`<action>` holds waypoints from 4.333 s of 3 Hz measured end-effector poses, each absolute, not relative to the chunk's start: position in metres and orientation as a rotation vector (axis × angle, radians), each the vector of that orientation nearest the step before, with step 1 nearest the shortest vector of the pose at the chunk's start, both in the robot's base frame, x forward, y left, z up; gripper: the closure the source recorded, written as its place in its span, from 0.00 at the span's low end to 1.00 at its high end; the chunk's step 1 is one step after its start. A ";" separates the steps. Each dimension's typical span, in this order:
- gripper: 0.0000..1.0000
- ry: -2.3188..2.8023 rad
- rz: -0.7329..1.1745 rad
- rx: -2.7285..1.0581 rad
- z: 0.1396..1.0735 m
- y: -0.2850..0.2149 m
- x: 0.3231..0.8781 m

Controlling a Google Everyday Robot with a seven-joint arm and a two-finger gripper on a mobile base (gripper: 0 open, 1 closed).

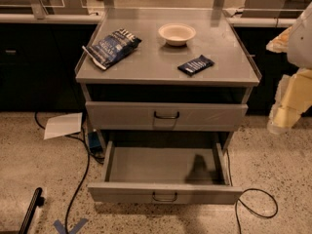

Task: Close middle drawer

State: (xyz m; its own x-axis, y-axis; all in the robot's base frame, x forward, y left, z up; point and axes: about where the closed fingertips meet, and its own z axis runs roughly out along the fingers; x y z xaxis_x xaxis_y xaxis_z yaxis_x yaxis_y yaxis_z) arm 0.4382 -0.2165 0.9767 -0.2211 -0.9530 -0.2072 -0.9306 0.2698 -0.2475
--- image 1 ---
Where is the grey drawer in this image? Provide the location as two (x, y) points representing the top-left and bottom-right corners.
(88, 141), (243, 205)
(86, 101), (248, 132)

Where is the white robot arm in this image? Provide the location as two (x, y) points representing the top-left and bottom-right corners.
(266, 3), (312, 135)

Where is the grey drawer cabinet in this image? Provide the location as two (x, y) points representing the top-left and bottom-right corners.
(76, 8), (260, 147)

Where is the grey top drawer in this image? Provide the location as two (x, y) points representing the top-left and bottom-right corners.
(86, 101), (248, 132)

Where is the dark blue snack bar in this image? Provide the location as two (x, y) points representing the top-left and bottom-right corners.
(177, 55), (215, 76)

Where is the white paper bowl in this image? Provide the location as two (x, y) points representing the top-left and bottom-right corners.
(158, 23), (196, 47)

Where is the blue chip bag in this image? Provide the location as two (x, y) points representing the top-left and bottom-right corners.
(83, 28), (141, 70)

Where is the blue power box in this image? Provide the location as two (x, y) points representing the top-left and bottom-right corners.
(88, 132), (101, 153)

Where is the white paper sheet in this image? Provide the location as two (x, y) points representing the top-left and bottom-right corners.
(44, 113), (82, 139)

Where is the black bar on floor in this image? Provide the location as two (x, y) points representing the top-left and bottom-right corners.
(19, 187), (45, 234)

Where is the black floor cable right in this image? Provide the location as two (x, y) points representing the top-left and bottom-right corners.
(225, 149), (279, 234)

